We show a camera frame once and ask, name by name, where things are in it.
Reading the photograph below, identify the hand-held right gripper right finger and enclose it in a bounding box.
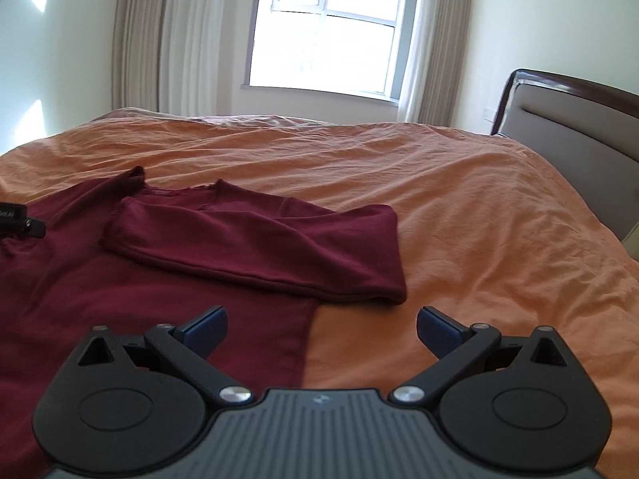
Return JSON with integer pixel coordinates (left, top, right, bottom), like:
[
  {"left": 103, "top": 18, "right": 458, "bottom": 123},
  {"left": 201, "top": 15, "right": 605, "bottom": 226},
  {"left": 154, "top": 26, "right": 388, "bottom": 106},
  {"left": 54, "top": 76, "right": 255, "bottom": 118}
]
[{"left": 390, "top": 306, "right": 575, "bottom": 405}]

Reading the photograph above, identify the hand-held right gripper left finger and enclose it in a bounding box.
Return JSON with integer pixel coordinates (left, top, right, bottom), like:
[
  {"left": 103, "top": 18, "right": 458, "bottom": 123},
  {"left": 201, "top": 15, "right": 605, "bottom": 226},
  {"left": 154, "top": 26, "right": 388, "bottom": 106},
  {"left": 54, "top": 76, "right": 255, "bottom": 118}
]
[{"left": 71, "top": 305, "right": 253, "bottom": 406}]

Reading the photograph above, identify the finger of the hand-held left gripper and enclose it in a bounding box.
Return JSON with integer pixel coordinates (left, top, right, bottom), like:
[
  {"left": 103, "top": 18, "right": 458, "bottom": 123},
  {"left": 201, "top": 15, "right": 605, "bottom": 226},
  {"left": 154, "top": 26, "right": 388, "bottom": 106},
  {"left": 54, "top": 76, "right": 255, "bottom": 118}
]
[{"left": 0, "top": 202, "right": 47, "bottom": 241}]

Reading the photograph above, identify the maroon long-sleeve shirt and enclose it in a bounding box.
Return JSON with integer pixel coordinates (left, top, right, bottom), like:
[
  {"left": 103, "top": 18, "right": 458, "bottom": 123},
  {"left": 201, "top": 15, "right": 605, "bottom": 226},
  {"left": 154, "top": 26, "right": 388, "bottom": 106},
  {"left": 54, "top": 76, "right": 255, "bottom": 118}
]
[{"left": 0, "top": 166, "right": 407, "bottom": 479}]

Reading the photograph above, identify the orange bed cover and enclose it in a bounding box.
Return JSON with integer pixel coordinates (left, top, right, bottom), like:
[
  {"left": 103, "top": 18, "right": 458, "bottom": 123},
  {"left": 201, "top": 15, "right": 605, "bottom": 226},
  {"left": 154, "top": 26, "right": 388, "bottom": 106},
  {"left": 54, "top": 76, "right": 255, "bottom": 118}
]
[{"left": 0, "top": 106, "right": 639, "bottom": 479}]

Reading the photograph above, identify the upholstered wooden headboard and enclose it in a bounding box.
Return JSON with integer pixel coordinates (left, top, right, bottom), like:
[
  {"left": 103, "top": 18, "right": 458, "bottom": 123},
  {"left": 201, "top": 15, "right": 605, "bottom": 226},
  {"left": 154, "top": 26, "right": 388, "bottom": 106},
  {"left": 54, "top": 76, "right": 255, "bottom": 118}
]
[{"left": 491, "top": 68, "right": 639, "bottom": 246}]

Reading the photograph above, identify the beige curtain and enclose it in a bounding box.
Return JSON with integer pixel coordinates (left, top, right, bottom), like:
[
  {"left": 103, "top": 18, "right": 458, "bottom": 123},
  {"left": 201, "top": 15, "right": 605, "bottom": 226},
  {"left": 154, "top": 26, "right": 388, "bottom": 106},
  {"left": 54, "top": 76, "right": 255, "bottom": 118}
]
[
  {"left": 111, "top": 0, "right": 270, "bottom": 119},
  {"left": 397, "top": 0, "right": 476, "bottom": 129}
]

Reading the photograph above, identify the window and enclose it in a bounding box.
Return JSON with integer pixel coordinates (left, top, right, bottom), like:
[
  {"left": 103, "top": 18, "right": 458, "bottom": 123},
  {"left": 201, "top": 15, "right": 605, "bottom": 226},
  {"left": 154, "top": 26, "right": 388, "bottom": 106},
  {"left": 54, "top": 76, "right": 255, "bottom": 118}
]
[{"left": 240, "top": 0, "right": 421, "bottom": 103}]

